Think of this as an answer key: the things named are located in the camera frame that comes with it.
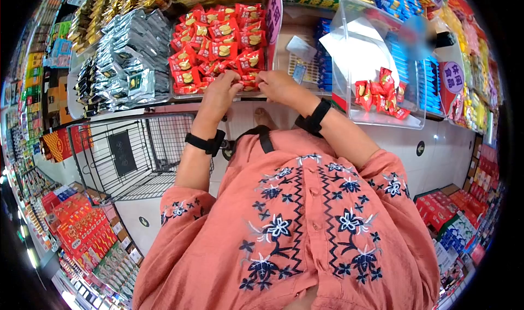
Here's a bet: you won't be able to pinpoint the person's right hand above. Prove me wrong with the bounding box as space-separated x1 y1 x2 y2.
255 70 321 117

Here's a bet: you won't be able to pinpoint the person's left hand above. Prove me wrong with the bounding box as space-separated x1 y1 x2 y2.
194 70 245 133

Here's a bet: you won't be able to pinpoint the person's left fingers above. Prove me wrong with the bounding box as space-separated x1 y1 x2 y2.
218 70 245 99

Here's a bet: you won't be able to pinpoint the person's right fingers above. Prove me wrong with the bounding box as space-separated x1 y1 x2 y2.
255 70 287 96

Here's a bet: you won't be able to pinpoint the red snack packet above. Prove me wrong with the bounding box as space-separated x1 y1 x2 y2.
240 73 260 93

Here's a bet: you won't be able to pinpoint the person's legs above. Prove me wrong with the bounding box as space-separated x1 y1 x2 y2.
253 107 280 131

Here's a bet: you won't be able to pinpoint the black wrist band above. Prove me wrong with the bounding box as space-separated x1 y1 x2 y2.
184 129 227 157
294 98 332 138

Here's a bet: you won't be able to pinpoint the clear plastic bin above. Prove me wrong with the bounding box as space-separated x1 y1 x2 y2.
331 0 427 130

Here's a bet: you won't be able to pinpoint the full shop shelf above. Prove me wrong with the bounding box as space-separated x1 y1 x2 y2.
0 23 145 310
41 0 505 135
413 135 505 308

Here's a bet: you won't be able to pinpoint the person's body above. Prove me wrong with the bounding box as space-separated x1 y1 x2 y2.
132 125 441 310

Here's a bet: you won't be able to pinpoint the black wire shopping cart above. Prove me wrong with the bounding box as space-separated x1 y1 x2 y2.
67 113 216 207

